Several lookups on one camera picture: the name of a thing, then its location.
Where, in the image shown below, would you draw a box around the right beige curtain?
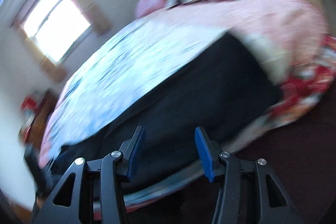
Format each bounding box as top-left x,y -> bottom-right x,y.
72,0 -> 111,35

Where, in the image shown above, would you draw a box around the wooden desk cabinet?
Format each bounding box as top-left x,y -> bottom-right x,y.
18,90 -> 58,151

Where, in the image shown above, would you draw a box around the round bed with patterned sheet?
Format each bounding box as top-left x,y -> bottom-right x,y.
37,0 -> 336,214

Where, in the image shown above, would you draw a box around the beige curtain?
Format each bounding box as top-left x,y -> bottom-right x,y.
72,0 -> 111,35
17,27 -> 67,83

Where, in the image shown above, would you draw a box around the black pants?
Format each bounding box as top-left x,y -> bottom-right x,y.
52,34 -> 282,193

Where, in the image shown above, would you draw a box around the back window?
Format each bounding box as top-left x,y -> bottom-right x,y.
23,0 -> 91,64

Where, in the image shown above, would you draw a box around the left beige curtain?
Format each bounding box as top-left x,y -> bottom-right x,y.
17,27 -> 67,83

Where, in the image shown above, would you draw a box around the red gift bag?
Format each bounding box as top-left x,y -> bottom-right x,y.
21,95 -> 38,113

